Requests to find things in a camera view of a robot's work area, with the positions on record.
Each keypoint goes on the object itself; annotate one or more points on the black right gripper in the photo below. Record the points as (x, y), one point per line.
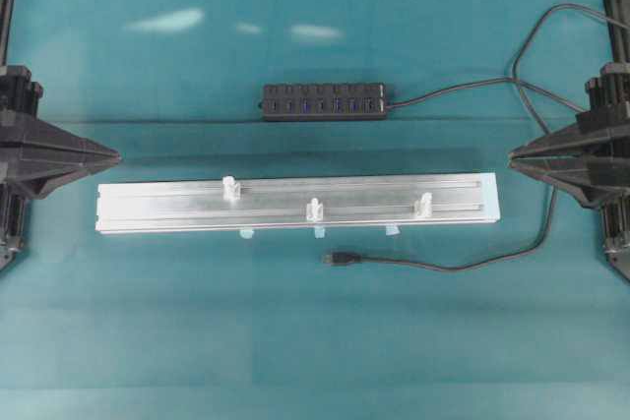
(601, 143)

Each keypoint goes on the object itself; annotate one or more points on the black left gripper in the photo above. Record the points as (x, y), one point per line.
(27, 146)

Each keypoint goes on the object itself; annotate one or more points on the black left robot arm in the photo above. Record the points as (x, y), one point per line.
(21, 94)

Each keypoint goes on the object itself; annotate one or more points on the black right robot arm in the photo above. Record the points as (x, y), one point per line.
(609, 91)

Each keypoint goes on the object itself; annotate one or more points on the black USB hub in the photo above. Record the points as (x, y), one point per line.
(324, 102)

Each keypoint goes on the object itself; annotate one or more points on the right blue tape piece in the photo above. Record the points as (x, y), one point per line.
(392, 230)

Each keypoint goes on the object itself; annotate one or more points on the silver aluminium rail plate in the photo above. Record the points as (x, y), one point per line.
(246, 206)

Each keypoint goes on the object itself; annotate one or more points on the right black frame post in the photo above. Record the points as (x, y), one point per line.
(619, 37)

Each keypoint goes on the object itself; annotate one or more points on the black frame post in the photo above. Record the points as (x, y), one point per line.
(6, 11)
(619, 37)

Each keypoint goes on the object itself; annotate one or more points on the left black frame post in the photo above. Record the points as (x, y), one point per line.
(6, 11)

